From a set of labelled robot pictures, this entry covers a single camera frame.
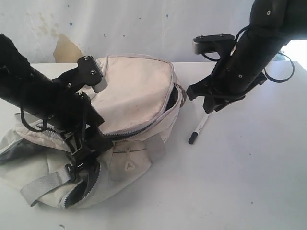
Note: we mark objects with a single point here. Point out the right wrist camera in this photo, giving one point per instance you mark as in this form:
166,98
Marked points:
219,43

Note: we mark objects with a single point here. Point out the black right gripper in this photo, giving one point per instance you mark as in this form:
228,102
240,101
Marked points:
238,71

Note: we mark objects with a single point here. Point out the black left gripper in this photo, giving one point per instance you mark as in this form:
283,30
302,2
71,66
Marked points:
71,110

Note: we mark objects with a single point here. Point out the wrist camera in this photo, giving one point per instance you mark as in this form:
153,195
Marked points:
219,43
91,74

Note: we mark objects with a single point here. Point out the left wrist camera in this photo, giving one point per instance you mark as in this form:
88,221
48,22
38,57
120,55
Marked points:
91,74

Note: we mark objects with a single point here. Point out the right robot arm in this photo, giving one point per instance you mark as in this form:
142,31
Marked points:
281,20

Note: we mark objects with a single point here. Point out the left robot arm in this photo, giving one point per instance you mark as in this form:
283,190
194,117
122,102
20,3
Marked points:
27,88

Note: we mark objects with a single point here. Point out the white marker black cap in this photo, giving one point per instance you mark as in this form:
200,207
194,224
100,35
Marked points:
198,129

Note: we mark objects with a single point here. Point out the white fabric backpack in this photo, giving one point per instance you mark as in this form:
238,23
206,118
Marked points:
139,106

